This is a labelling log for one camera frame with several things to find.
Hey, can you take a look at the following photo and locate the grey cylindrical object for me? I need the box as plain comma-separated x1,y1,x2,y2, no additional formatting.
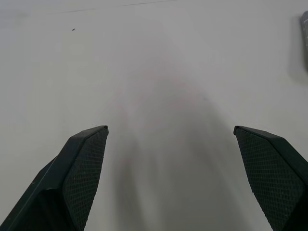
299,10,308,48

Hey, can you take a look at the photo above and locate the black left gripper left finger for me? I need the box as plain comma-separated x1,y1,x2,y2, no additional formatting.
0,125,109,231

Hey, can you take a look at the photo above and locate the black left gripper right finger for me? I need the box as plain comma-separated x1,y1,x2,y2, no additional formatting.
233,125,308,231

